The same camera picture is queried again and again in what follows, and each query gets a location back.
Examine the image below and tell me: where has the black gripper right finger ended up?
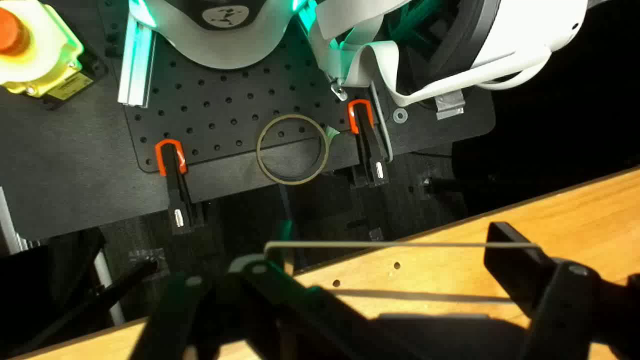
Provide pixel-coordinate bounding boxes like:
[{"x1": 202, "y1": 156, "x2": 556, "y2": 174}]
[{"x1": 483, "y1": 220, "x2": 640, "y2": 360}]

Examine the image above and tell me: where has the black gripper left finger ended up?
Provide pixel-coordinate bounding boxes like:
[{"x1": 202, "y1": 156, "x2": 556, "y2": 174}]
[{"x1": 129, "y1": 257, "x2": 402, "y2": 360}]

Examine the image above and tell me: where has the orange and black clamp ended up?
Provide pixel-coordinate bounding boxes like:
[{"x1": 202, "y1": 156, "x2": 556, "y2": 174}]
[
  {"x1": 155, "y1": 138, "x2": 206, "y2": 237},
  {"x1": 347, "y1": 98, "x2": 392, "y2": 189}
]

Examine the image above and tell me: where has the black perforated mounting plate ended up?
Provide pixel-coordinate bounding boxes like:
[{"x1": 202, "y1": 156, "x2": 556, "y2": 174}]
[{"x1": 123, "y1": 32, "x2": 498, "y2": 186}]

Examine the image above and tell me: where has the white VR headset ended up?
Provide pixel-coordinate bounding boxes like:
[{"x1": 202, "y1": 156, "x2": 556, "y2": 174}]
[{"x1": 313, "y1": 0, "x2": 593, "y2": 113}]

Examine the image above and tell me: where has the aluminium extrusion rail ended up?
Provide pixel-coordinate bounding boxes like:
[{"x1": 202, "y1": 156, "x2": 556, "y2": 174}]
[{"x1": 117, "y1": 0, "x2": 158, "y2": 108}]

